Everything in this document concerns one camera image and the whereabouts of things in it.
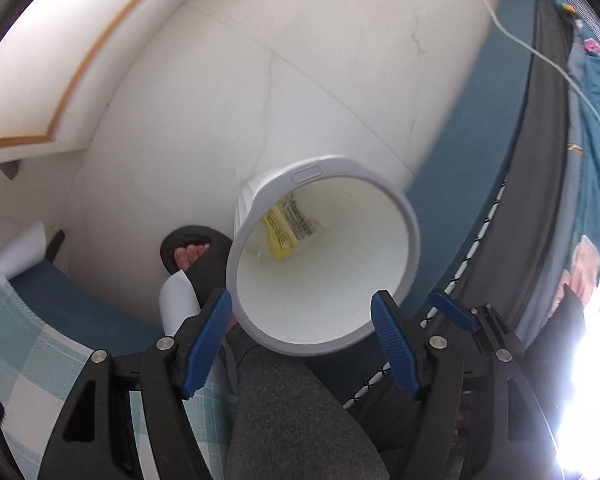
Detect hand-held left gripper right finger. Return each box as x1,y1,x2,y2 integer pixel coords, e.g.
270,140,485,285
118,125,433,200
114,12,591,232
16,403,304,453
370,289,566,480

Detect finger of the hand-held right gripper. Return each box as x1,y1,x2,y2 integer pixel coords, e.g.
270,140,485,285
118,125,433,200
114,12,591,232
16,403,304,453
426,290,526,361

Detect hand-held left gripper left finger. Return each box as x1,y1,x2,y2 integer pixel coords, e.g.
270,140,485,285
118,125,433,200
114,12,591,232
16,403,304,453
37,287,233,480

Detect white plastic trash bin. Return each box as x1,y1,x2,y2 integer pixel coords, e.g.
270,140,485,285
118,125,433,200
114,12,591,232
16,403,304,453
226,156,421,357

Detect yellow snack wrapper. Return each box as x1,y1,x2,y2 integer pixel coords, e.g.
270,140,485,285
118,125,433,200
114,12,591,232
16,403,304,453
264,199,321,260

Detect white paper roll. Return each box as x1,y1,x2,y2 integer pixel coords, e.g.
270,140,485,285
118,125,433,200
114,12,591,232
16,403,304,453
158,270,202,337
0,221,47,279

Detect black slipper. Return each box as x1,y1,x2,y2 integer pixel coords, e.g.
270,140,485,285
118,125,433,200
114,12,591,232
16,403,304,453
160,226,237,321

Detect person's leg grey pants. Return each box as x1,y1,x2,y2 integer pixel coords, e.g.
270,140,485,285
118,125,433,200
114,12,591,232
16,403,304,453
224,325,392,480

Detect blue grey table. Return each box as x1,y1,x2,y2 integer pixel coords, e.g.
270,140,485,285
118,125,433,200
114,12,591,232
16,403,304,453
9,260,168,343

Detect floral bedsheet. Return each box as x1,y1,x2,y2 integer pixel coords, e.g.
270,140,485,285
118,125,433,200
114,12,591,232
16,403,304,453
545,0,600,321

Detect dark grey mattress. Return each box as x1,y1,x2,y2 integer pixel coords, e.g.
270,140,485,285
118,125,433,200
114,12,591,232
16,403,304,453
450,0,578,356

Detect plaid tablecloth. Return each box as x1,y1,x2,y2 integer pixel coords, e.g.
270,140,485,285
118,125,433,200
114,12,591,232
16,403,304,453
0,247,241,480

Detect white wardrobe gold trim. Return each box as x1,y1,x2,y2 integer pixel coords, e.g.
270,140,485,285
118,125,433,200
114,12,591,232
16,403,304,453
0,0,216,168

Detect black white lacing cord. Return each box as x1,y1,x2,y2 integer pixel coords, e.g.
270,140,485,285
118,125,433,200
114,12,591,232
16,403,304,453
342,175,511,411

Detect white charging cable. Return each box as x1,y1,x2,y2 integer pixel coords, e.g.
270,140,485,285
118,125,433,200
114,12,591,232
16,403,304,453
481,0,600,131

